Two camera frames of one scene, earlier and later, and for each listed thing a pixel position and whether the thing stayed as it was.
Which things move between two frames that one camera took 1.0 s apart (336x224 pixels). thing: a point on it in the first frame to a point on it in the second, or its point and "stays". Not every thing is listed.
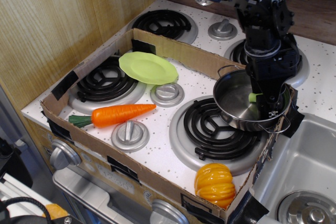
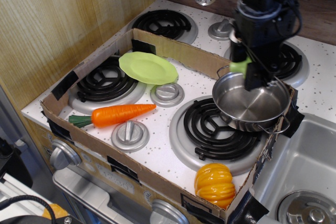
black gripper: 268,76 to 264,36
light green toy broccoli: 252,96 to 240,66
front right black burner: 200,135 stays
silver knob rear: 222,30 stays
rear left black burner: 170,23 stays
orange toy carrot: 108,116 stays
